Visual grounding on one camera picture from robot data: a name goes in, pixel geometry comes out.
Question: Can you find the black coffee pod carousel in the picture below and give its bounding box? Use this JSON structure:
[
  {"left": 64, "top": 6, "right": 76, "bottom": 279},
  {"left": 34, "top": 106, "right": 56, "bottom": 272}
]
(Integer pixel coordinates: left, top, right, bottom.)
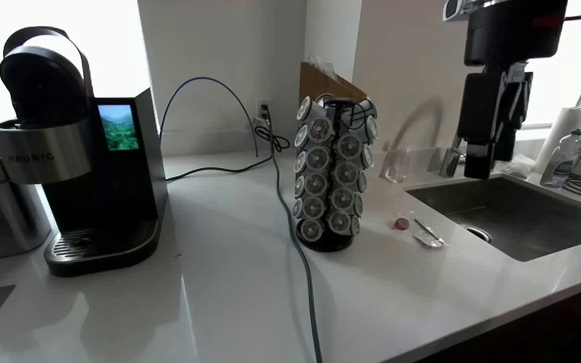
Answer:
[{"left": 290, "top": 93, "right": 382, "bottom": 253}]

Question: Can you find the black power cable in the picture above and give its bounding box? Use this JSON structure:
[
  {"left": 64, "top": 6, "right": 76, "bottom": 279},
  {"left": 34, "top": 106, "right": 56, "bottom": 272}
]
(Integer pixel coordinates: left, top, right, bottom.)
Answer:
[{"left": 164, "top": 118, "right": 293, "bottom": 183}]

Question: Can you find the clear dish soap bottle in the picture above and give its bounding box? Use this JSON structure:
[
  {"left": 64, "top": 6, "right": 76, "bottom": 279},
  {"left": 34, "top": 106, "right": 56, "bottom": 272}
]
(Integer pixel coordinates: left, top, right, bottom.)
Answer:
[{"left": 539, "top": 127, "right": 581, "bottom": 192}]

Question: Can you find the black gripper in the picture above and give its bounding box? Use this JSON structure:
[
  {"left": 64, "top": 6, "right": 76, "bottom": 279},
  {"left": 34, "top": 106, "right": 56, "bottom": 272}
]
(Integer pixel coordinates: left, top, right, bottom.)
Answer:
[{"left": 455, "top": 0, "right": 569, "bottom": 182}]

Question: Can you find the stainless steel sink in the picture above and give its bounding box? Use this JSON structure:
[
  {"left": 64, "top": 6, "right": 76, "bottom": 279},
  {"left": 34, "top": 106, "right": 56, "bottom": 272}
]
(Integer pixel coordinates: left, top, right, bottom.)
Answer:
[{"left": 405, "top": 176, "right": 581, "bottom": 264}]

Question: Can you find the wall power outlet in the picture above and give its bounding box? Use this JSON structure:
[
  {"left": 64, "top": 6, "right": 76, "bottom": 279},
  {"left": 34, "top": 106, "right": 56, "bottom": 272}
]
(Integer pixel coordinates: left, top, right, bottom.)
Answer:
[{"left": 257, "top": 99, "right": 272, "bottom": 127}]

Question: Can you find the metal cylindrical canister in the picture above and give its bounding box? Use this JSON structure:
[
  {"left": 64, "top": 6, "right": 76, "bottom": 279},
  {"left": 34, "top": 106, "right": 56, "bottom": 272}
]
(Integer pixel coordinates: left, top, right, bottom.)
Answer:
[{"left": 0, "top": 139, "right": 55, "bottom": 266}]

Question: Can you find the black silver Keurig coffee machine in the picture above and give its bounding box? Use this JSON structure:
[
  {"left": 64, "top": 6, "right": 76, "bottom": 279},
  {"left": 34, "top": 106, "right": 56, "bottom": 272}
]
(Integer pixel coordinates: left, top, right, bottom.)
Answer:
[{"left": 0, "top": 23, "right": 169, "bottom": 279}]

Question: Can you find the white paper towel roll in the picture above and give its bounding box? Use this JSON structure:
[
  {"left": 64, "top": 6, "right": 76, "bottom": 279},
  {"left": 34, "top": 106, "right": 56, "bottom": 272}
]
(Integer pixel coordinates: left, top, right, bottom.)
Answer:
[{"left": 534, "top": 104, "right": 581, "bottom": 178}]

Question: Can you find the chrome gooseneck faucet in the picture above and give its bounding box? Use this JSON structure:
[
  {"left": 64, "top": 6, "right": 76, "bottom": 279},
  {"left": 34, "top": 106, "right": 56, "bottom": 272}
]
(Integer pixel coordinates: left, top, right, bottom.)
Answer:
[{"left": 377, "top": 97, "right": 468, "bottom": 183}]

